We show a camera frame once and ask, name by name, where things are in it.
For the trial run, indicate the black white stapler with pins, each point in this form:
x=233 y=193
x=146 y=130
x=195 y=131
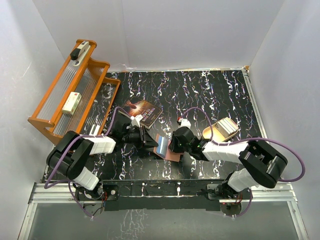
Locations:
x=79 y=53

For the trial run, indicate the dark paperback book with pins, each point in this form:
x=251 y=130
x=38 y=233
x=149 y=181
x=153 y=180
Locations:
x=136 y=106

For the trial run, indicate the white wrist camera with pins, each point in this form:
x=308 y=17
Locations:
x=183 y=122
x=135 y=120

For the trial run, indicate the orange wooden shelf rack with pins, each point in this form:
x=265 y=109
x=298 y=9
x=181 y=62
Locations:
x=98 y=94

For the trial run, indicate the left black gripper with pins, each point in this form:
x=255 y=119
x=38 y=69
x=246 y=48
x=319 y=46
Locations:
x=145 y=140

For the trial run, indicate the stack of credit cards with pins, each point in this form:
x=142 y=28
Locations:
x=226 y=127

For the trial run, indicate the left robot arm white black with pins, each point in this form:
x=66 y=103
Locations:
x=70 y=155

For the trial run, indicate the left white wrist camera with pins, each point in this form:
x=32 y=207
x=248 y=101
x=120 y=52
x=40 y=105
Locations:
x=135 y=120

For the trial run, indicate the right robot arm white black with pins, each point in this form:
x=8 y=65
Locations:
x=262 y=163

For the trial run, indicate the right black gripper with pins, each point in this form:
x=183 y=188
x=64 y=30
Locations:
x=173 y=146

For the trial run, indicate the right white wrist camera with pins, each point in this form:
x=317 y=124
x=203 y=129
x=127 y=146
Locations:
x=183 y=122

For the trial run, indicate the small white green box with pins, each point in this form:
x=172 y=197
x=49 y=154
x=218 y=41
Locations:
x=71 y=103

